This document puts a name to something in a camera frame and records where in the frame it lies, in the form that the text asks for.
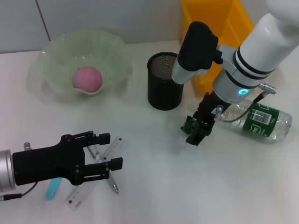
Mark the grey white pen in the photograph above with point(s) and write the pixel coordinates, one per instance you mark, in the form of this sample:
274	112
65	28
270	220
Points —
113	184

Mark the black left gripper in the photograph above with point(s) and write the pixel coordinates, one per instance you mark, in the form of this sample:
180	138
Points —
42	163

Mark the clear green-label water bottle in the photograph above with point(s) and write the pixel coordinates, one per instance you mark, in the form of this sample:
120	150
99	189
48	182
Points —
268	123

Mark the green glass fruit bowl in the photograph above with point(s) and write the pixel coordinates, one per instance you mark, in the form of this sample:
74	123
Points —
58	53

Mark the pink peach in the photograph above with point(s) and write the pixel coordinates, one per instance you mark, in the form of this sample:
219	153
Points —
87	79

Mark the black mesh pen holder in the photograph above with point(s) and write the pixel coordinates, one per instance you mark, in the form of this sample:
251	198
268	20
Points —
161	95

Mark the transparent plastic ruler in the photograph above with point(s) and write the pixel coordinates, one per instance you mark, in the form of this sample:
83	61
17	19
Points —
77	196

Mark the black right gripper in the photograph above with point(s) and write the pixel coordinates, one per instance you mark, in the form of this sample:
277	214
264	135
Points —
209	105

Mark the blue scissors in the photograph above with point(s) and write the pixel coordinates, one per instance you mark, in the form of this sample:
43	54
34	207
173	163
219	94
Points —
52	190

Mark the yellow plastic bin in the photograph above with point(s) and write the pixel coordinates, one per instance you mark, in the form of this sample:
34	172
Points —
224	14

